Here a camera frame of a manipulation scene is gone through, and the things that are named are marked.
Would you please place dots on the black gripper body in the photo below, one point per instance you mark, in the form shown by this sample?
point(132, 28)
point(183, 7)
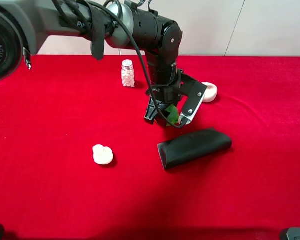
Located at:
point(167, 83)

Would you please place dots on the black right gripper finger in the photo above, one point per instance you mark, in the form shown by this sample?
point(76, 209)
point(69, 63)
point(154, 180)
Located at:
point(194, 91)

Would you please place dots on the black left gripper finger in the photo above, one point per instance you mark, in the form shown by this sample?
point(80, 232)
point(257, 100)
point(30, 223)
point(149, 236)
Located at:
point(152, 114)

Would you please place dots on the green lime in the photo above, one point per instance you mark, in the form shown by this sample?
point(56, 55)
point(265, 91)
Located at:
point(172, 114)

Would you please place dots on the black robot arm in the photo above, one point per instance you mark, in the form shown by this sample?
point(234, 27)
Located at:
point(26, 24)

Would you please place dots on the pink foam bowl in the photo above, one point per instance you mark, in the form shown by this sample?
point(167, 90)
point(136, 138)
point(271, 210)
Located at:
point(211, 92)

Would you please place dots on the glass jar of white pills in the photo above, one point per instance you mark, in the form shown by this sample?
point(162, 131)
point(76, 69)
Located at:
point(127, 74)

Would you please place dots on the black glasses pouch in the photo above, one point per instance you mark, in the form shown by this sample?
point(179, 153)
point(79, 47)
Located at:
point(191, 146)

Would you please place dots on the white mushroom toy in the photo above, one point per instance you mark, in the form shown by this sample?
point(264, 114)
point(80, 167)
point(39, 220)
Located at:
point(102, 155)

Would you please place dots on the red velvet table cloth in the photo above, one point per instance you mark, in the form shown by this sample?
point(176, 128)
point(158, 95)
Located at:
point(53, 115)

